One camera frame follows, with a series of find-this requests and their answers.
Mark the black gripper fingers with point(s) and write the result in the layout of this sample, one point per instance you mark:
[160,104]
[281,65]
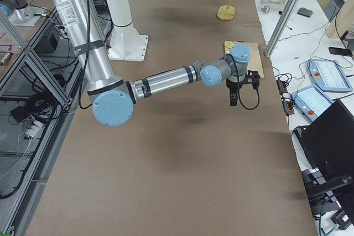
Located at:
[233,99]

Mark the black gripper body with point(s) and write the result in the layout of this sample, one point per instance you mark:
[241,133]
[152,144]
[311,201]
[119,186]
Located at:
[232,87]

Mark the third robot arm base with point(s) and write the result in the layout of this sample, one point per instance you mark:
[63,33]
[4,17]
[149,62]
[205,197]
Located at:
[19,13]

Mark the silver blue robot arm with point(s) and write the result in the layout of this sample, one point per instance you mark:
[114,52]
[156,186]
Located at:
[112,97]

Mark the wooden cup rack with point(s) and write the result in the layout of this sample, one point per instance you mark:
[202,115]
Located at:
[226,12]

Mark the small steel cup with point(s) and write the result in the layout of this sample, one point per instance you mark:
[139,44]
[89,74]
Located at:
[266,9]

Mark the wooden cutting board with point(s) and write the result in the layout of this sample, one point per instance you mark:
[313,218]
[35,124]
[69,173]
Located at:
[255,59]

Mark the teach pendant near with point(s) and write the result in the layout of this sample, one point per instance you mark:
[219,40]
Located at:
[312,101]

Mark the teach pendant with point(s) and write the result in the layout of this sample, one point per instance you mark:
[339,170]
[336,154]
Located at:
[312,101]
[328,76]

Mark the teach pendant far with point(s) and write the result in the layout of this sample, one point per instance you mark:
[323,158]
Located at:
[328,76]

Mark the small black square pad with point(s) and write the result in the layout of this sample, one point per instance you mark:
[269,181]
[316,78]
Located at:
[305,12]

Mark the black monitor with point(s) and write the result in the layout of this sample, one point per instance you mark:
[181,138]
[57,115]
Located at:
[328,146]

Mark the black smartphone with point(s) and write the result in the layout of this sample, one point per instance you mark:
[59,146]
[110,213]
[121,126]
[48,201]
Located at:
[340,51]

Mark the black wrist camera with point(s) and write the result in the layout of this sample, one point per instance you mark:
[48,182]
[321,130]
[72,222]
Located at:
[253,78]

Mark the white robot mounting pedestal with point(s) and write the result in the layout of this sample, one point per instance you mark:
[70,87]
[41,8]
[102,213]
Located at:
[125,43]

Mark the aluminium frame post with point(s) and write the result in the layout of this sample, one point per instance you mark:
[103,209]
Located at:
[280,26]

